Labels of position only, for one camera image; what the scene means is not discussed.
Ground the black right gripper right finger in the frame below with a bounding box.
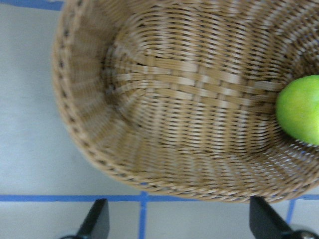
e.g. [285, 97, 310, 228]
[249, 196, 296, 239]

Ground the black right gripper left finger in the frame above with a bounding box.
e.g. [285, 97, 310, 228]
[76, 199, 110, 239]

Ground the green apple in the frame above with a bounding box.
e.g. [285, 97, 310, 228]
[276, 75, 319, 145]

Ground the woven wicker basket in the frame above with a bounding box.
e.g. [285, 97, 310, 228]
[52, 0, 319, 202]

